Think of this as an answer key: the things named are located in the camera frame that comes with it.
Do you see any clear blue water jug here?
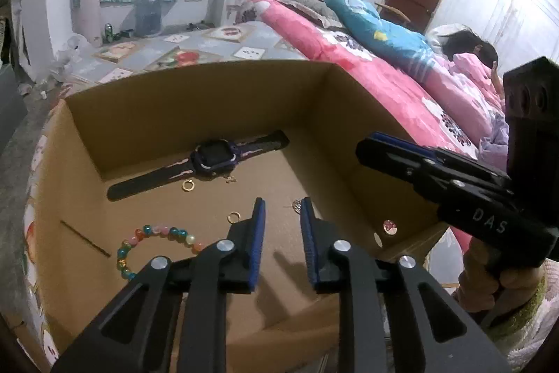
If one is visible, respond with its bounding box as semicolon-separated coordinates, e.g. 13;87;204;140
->
132;0;165;38

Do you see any white plastic bag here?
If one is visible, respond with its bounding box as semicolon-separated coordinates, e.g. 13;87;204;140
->
53;33;95;71

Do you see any person's right hand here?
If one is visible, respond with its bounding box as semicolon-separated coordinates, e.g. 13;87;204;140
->
456;239;532;315

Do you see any colourful bead bracelet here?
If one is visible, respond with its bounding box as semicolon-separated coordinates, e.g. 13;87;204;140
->
116;223;206;282

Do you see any wooden chair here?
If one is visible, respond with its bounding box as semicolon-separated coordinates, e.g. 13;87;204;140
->
375;1;412;25

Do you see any person lying in bed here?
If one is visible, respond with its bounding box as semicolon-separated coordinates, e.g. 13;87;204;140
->
421;52;511;165

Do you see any teal printed pillow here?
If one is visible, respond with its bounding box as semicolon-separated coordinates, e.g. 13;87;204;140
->
327;0;438;84

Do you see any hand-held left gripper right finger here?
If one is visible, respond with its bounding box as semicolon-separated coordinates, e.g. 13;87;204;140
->
299;197;511;373

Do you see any rolled pale mat tube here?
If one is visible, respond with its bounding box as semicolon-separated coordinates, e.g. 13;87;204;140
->
71;0;104;49

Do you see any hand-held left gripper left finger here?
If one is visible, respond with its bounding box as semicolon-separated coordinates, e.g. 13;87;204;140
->
51;197;267;373

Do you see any white water dispenser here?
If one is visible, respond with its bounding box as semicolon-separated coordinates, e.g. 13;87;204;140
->
206;0;249;27

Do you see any grey patterned cloth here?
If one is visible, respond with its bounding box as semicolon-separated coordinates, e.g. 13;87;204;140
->
275;0;347;31

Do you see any pink floral blanket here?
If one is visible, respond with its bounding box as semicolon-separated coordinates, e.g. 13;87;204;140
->
244;0;509;262

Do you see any dark purple wrist watch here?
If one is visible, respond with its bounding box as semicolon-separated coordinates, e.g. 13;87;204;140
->
107;129;291;202

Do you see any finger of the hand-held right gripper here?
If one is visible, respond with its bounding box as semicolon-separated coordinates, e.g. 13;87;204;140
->
371;131;513;189
356;136;464;204

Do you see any fruit print floor mat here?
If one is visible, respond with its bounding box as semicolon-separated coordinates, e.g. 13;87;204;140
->
52;21;307;95

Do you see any brown cardboard box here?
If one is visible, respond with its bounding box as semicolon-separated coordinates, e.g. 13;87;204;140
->
26;59;451;373

